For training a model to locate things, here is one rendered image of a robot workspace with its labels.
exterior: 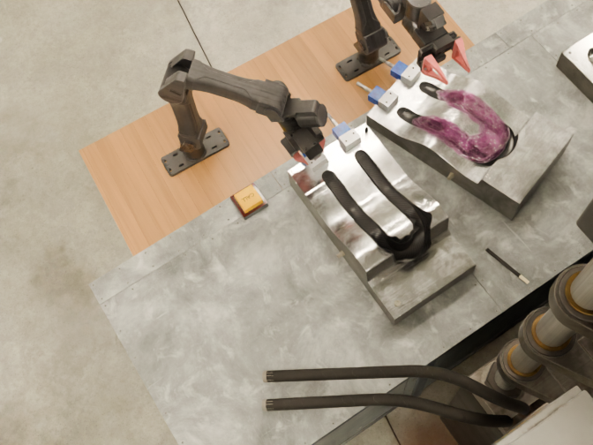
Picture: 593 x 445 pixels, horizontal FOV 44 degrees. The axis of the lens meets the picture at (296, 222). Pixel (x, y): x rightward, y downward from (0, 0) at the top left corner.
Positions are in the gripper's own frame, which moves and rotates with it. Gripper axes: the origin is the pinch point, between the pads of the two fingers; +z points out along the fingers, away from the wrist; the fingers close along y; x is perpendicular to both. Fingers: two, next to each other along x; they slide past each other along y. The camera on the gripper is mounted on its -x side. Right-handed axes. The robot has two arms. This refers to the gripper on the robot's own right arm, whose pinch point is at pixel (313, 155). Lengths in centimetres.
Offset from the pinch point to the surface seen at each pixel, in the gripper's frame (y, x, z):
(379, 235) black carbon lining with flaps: 1.2, -25.9, 11.2
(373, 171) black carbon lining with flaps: 10.7, -7.9, 10.9
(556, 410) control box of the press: 3, -98, -24
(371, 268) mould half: -5.9, -33.0, 10.6
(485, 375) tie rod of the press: 1, -62, 36
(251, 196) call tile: -20.5, 6.1, 4.5
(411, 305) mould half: -3.2, -42.2, 21.5
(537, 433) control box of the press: -1, -99, -25
